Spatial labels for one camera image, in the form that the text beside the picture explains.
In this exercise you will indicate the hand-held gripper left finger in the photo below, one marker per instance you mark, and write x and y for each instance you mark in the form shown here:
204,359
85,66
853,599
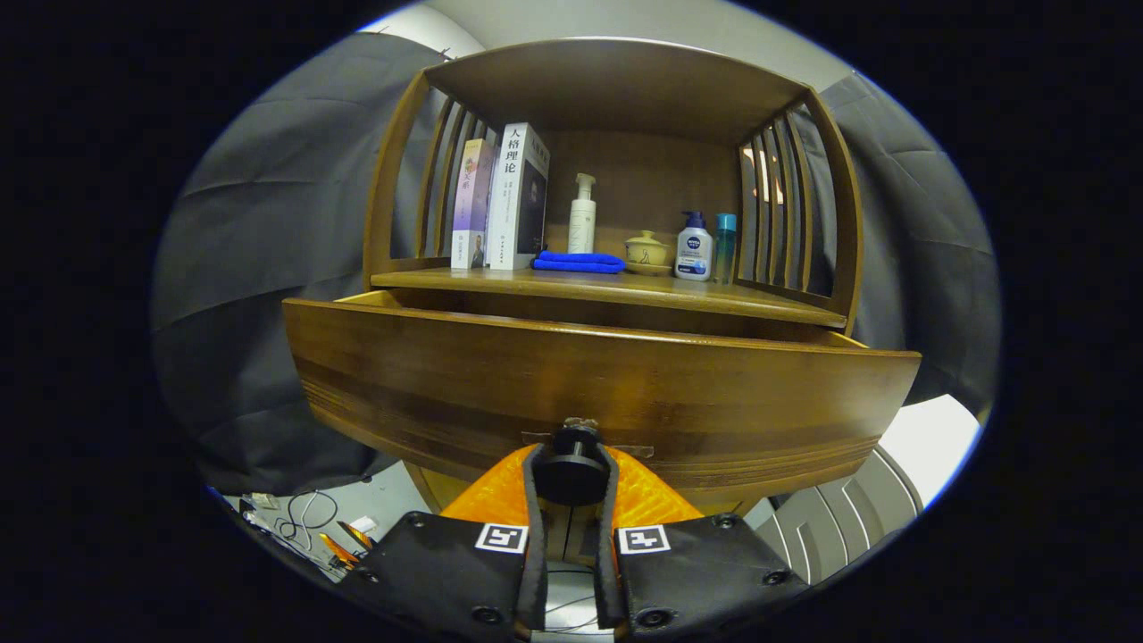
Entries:
534,572

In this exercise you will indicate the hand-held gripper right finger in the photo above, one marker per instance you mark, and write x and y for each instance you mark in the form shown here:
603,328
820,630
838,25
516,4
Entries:
607,572

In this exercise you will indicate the black drawer knob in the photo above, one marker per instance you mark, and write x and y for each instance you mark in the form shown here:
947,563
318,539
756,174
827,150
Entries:
571,469

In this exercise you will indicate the brown wooden drawer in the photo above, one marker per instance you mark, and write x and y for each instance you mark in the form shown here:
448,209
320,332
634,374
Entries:
580,375

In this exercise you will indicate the wooden countertop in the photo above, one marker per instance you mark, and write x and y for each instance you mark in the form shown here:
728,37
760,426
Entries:
625,288

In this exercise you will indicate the brown wooden cabinet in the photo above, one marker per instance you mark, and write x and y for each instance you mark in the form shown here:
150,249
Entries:
625,89

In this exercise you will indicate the orange black tool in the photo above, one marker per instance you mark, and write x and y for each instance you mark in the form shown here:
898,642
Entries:
344,545

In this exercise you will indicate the grey striped panel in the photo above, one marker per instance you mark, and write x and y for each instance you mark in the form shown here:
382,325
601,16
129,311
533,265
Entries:
830,527

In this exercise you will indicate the blue folded cloth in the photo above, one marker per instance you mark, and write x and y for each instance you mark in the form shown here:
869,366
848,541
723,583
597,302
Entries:
579,262

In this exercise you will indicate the yellow lidded teacup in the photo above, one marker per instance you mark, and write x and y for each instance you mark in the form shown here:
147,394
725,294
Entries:
647,252

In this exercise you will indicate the white bottle with blue pump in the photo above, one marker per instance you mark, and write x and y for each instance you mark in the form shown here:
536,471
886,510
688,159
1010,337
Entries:
694,253

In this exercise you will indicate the teal bottle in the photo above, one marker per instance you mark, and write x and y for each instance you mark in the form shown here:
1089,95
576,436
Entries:
724,246

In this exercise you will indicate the white board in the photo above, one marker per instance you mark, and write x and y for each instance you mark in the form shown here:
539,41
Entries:
933,438

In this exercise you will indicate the purple book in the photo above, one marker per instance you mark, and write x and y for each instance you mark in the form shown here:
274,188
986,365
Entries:
471,205

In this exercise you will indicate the white book with portrait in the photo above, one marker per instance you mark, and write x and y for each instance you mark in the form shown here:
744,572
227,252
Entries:
518,196

